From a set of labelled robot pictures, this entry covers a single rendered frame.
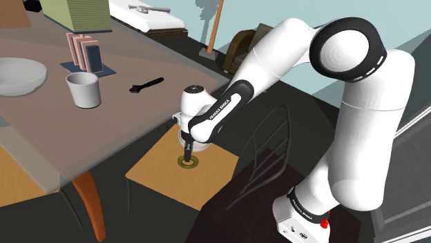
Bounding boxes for grey framed glass door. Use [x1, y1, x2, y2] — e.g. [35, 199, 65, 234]
[370, 29, 431, 243]

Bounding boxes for white bed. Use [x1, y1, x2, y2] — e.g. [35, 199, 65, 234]
[108, 0, 189, 40]

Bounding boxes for brown armchair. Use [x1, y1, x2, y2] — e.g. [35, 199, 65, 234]
[222, 22, 274, 75]

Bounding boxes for white cup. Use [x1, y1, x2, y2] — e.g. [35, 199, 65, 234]
[65, 71, 102, 110]

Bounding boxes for grey table with orange legs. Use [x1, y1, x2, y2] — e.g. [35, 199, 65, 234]
[0, 10, 232, 243]

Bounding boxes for green box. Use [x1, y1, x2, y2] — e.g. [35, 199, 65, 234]
[39, 0, 113, 35]

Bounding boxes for black brush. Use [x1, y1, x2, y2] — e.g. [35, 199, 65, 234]
[128, 77, 166, 95]

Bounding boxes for dark robot stand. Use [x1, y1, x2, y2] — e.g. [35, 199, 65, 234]
[184, 147, 373, 243]

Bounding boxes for white bowl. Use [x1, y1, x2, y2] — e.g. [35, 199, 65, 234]
[0, 57, 48, 98]

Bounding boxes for wooden chair with wire back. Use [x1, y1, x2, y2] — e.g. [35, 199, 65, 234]
[124, 104, 292, 216]

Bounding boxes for olive green ring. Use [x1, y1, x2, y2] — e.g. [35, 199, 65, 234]
[177, 155, 200, 169]

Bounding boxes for pink books on blue holder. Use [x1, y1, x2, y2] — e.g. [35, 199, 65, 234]
[60, 32, 117, 79]

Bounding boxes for brown mat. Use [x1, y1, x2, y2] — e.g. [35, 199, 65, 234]
[0, 0, 33, 29]

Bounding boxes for black object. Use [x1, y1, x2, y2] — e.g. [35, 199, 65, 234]
[22, 0, 44, 14]

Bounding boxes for floor lamp with orange pole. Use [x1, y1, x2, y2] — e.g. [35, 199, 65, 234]
[198, 0, 225, 61]

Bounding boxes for grey tool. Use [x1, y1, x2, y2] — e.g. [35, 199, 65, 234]
[128, 3, 172, 15]

